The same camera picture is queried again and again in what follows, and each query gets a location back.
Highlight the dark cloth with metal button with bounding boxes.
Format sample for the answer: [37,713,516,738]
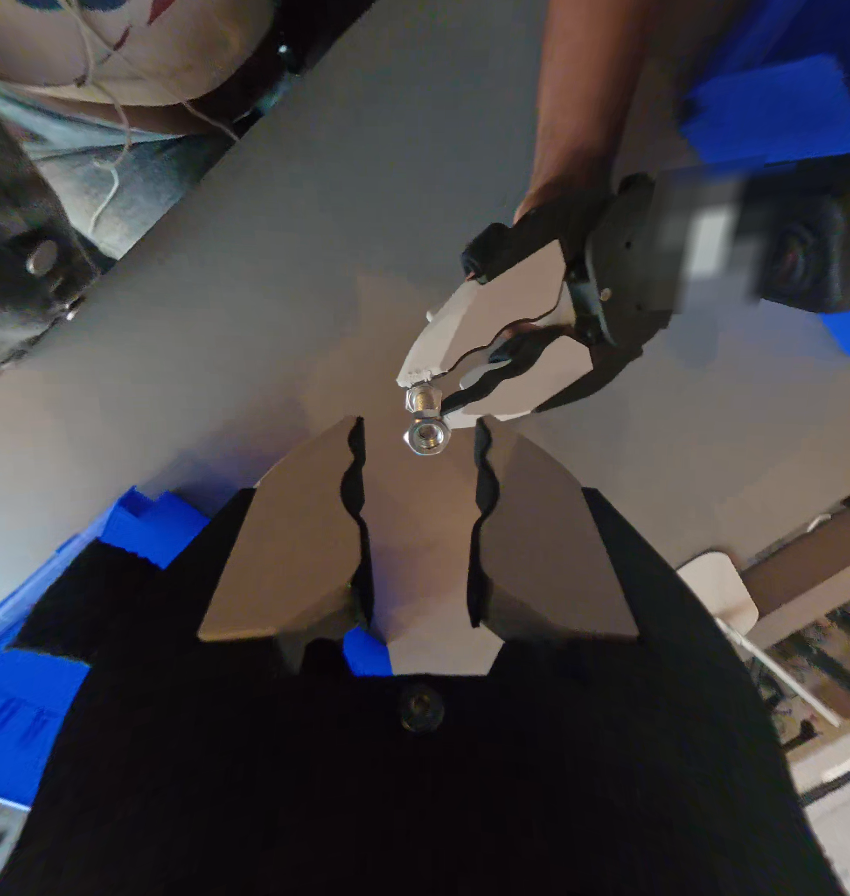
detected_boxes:
[0,98,118,372]

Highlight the white chair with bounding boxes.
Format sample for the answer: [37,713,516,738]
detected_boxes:
[676,552,846,729]

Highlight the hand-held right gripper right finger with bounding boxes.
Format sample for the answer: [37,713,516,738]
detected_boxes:
[466,416,641,641]

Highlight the wooden office desk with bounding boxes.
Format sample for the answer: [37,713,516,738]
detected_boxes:
[736,483,850,648]

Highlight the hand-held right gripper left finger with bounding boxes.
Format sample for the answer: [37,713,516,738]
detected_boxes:
[196,415,376,641]

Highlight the grey blue jeans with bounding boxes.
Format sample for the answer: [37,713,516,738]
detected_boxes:
[0,73,237,260]

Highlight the pale printed shirt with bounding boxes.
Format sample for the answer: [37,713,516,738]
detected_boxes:
[0,0,279,107]

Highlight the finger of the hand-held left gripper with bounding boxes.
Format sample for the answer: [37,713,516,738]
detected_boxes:
[439,325,595,429]
[396,239,573,389]

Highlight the person's left forearm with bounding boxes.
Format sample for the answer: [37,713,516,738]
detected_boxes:
[512,0,685,225]

